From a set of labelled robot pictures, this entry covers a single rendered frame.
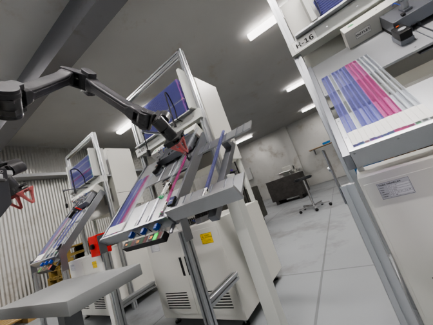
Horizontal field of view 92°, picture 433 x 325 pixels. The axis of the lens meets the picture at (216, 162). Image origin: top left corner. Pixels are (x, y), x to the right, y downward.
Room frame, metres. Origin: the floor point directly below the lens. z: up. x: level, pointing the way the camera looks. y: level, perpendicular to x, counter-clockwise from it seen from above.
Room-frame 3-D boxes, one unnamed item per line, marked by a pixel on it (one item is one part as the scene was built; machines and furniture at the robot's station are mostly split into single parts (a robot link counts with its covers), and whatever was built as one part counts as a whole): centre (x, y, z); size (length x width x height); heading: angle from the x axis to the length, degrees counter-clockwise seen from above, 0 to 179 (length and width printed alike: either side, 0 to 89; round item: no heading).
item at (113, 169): (2.52, 1.47, 0.95); 1.33 x 0.82 x 1.90; 148
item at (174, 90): (1.60, 0.26, 1.52); 0.51 x 0.13 x 0.27; 58
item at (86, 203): (2.35, 1.56, 0.66); 1.01 x 0.73 x 1.31; 148
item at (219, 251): (1.74, 0.25, 0.31); 0.70 x 0.65 x 0.62; 58
